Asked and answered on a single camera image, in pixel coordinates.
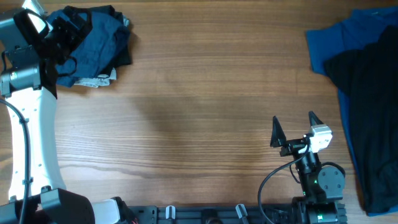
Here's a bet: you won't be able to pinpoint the black folded garment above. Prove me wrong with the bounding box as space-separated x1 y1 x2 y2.
89 5 132 78

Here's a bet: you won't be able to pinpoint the black t-shirt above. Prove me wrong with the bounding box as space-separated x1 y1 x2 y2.
324 26 397 213

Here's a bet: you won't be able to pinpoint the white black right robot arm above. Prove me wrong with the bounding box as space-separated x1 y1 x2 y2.
266 111 348 224

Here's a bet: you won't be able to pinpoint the grey folded garment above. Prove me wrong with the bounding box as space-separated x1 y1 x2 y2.
73 14 131 88

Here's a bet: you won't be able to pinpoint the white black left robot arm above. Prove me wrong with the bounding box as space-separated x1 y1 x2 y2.
1 6 138 223

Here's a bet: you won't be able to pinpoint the blue t-shirt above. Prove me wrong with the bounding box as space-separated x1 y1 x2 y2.
306 7 397 216

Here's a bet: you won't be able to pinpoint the blue denim shorts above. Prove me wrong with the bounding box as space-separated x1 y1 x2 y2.
46 9 131 88

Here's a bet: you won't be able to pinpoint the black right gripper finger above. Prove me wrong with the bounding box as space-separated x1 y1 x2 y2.
308 111 323 126
270 116 287 147

